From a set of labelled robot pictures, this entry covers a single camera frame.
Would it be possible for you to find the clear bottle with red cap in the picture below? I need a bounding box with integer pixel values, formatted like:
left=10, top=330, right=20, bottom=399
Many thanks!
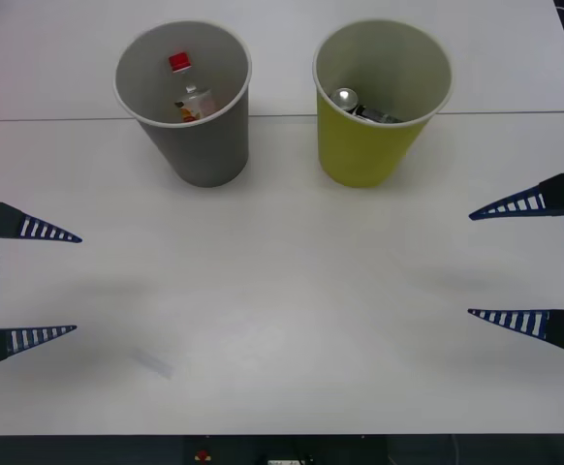
left=167, top=49, right=216, bottom=123

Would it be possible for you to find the yellow-green plastic waste bin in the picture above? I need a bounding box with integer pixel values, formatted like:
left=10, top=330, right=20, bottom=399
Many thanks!
left=312, top=18, right=454, bottom=189

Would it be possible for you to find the black drink can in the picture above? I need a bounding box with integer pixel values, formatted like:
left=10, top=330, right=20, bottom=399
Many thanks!
left=329, top=86, right=408, bottom=125

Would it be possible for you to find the grey plastic waste bin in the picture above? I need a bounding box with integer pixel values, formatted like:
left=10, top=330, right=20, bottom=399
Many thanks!
left=112, top=18, right=254, bottom=189

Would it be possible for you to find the dark robot torso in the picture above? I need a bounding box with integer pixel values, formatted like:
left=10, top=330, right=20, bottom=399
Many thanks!
left=179, top=434, right=391, bottom=465

